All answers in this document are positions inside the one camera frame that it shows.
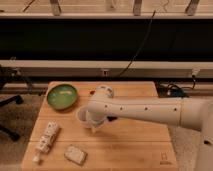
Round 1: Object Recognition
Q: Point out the white ceramic cup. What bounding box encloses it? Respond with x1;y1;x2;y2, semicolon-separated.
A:
76;106;90;128

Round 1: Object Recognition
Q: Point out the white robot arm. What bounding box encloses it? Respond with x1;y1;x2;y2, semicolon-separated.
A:
86;85;213;171

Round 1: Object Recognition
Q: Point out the green ceramic bowl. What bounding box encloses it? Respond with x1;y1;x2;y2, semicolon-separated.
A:
46;84;78;110

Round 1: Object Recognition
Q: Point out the black smartphone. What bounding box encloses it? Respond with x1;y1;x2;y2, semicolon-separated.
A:
107;117;118;122

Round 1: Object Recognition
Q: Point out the black office chair base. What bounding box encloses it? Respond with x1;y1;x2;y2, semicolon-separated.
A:
0;65;33;141

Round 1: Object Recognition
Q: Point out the black hanging cable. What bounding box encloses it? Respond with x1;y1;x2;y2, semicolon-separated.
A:
118;10;157;78

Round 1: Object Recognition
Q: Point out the white wall rail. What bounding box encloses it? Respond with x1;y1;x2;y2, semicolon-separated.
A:
0;60;213;79

